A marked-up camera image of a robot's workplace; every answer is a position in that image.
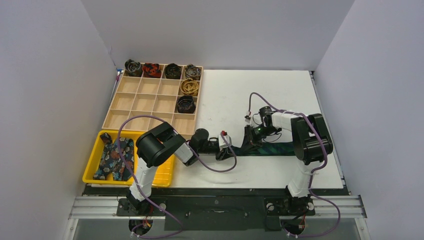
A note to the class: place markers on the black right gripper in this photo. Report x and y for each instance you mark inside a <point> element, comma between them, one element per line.
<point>248,136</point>

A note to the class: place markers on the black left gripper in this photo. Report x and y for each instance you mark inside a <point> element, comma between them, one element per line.
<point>225,152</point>

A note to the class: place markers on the green navy striped tie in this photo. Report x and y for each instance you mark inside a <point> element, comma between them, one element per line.
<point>266,149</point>

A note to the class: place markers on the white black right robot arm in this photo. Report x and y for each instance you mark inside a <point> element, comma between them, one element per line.
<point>282,134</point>

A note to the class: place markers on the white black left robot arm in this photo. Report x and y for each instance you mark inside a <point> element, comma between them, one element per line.
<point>156,146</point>

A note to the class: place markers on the rolled navy floral tie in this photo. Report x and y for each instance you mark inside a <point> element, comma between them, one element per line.
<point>185,104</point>

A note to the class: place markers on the yellow plastic tray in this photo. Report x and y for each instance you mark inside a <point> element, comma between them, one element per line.
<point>163,176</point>

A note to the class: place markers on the rolled yellow beetle tie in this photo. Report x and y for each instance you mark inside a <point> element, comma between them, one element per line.
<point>189,87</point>

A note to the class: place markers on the rolled grey patterned tie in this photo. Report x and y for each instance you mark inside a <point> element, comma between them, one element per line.
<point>192,72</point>

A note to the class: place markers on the wooden compartment organizer box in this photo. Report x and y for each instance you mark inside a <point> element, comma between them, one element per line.
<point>156,97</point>

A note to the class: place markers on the rolled black gold tie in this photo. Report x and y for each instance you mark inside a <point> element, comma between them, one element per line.
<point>173,71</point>

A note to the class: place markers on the rolled red black tie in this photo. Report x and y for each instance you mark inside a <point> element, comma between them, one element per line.
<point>152,70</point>

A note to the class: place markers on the floral dark tie in tray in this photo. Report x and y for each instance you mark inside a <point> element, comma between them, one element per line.
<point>110,163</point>

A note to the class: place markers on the rolled black grey tie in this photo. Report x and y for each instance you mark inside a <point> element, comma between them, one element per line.
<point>133,68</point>

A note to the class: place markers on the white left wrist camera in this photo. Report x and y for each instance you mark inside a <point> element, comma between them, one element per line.
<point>224,140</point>

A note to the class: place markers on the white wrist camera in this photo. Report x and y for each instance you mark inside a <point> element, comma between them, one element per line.
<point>255,120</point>
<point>224,140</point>

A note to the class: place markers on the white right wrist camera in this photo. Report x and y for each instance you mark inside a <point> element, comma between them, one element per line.
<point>255,120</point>

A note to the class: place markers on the aluminium black mounting rail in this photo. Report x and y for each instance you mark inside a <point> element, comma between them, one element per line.
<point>215,214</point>

